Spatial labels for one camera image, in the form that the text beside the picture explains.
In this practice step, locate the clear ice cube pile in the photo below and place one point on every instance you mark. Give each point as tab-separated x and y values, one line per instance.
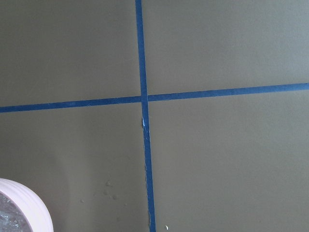
11	219

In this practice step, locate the pink plastic bowl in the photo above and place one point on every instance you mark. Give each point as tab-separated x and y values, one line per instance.
30	205

